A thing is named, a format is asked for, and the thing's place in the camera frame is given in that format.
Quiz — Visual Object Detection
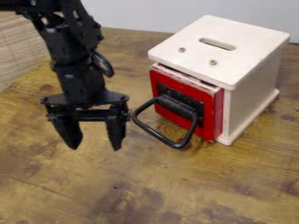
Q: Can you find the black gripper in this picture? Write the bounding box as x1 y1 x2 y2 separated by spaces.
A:
41 59 129 151

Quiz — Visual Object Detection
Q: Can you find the red drawer with black handle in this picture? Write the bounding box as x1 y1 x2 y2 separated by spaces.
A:
132 63 224 149

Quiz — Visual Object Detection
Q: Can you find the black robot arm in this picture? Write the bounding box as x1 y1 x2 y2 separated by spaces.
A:
0 0 128 150

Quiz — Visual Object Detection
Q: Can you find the white wooden drawer box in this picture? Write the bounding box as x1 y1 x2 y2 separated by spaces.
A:
148 15 289 145

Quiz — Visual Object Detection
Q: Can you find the black cable loop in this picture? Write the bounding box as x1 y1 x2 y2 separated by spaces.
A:
90 51 116 79

